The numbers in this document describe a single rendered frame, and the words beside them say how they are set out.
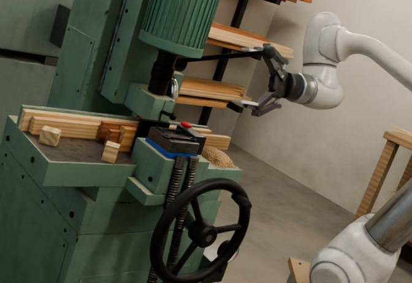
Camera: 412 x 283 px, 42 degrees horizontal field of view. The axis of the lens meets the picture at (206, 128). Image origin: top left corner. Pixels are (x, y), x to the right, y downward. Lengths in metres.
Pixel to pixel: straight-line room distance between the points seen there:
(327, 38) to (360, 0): 3.30
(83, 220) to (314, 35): 0.85
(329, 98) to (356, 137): 3.12
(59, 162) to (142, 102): 0.34
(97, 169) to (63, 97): 0.47
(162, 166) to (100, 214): 0.21
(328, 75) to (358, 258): 0.54
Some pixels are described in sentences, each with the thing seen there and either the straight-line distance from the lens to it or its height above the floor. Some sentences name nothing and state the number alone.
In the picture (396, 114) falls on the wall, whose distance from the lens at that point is 4.59.
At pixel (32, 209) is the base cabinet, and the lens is 1.55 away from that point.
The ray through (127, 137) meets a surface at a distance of 1.36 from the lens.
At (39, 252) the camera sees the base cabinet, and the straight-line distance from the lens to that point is 1.51.
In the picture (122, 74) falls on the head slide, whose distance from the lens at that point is 1.49.
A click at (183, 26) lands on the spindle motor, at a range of 1.35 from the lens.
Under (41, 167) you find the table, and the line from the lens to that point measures 1.22.
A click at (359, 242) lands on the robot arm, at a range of 1.40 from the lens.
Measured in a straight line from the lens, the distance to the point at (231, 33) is 4.31.
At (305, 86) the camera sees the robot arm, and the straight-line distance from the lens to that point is 1.54.
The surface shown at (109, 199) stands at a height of 0.81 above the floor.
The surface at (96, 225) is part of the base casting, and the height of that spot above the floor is 0.74.
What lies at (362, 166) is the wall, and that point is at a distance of 4.70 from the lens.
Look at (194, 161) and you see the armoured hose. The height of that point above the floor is 0.96.
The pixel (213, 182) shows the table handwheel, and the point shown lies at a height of 0.95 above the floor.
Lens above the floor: 1.34
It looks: 13 degrees down
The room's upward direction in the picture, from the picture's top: 19 degrees clockwise
